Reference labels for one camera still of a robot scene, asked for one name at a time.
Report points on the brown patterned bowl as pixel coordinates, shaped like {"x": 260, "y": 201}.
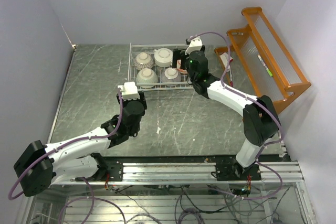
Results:
{"x": 143, "y": 60}

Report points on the grey striped bowl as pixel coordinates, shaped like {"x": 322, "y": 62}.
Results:
{"x": 171, "y": 76}

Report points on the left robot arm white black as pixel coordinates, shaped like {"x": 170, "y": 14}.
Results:
{"x": 41, "y": 165}

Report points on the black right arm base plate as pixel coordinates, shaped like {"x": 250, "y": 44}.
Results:
{"x": 233, "y": 171}

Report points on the marker pen on shelf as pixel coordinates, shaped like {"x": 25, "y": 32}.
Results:
{"x": 265, "y": 66}

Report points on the white red eraser block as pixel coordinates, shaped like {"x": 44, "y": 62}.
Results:
{"x": 226, "y": 60}

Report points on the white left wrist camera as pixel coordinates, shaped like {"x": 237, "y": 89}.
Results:
{"x": 129, "y": 91}

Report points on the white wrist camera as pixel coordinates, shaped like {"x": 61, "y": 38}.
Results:
{"x": 194, "y": 45}
{"x": 129, "y": 91}

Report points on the aluminium mounting rail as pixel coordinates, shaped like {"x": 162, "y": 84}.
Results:
{"x": 188, "y": 173}

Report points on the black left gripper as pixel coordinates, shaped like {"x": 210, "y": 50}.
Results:
{"x": 142, "y": 99}

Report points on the cream two-handled soup bowl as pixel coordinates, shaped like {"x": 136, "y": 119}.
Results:
{"x": 163, "y": 57}

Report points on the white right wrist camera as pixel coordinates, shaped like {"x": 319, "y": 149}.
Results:
{"x": 194, "y": 45}

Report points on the orange wooden shelf rack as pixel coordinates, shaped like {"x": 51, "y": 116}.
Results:
{"x": 259, "y": 37}

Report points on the pale green bowl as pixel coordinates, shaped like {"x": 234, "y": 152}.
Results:
{"x": 146, "y": 78}

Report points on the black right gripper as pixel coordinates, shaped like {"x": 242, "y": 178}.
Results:
{"x": 179, "y": 54}

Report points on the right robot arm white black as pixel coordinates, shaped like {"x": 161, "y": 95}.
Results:
{"x": 260, "y": 119}

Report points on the red pen on table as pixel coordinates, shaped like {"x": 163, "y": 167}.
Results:
{"x": 231, "y": 78}

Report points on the white wire dish rack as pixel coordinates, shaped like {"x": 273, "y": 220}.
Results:
{"x": 149, "y": 49}

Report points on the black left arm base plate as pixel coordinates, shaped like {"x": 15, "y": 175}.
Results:
{"x": 110, "y": 170}

